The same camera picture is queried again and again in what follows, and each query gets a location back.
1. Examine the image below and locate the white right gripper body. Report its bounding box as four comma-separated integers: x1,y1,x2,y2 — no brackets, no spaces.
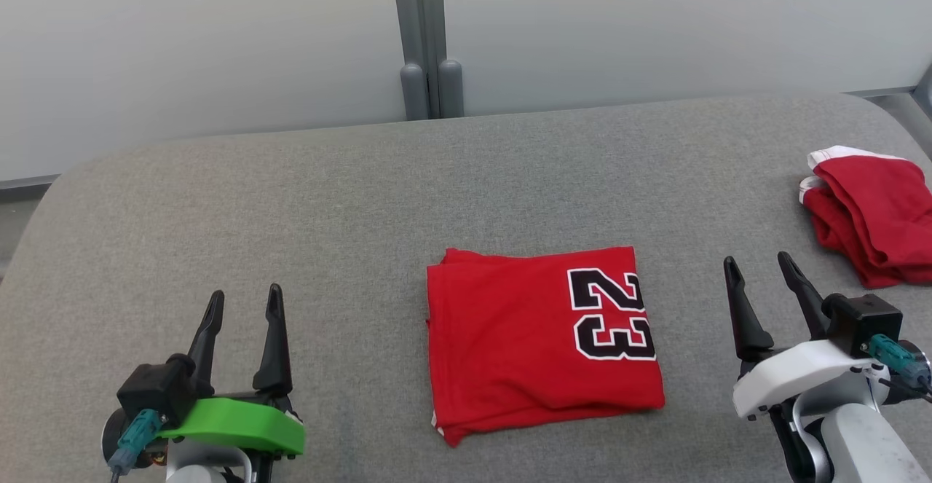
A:
731,337,888,423

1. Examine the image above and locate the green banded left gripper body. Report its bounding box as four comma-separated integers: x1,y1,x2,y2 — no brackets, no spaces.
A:
155,391,307,463

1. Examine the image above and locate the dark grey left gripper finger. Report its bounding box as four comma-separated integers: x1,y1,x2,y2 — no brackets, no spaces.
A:
252,283,294,398
186,290,226,398

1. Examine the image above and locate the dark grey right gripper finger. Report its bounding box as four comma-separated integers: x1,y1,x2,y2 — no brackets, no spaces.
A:
722,256,775,364
776,251,832,342

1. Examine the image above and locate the red shorts white waistband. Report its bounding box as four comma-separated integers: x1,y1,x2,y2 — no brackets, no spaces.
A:
797,145,932,290

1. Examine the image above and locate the red white basketball jersey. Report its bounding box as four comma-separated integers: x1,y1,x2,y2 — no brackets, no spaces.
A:
425,246,666,448

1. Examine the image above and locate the grey fabric sofa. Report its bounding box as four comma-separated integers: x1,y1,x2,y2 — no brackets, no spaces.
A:
0,92,932,483

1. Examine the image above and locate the left cable teal connector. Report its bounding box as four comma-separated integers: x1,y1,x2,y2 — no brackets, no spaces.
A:
106,408,164,483

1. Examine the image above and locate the cable teal connector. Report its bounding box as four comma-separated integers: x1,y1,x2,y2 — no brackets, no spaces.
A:
866,333,932,405
106,408,164,483

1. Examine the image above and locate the right cable teal connector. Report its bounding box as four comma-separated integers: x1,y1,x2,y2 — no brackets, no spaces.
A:
866,333,932,405

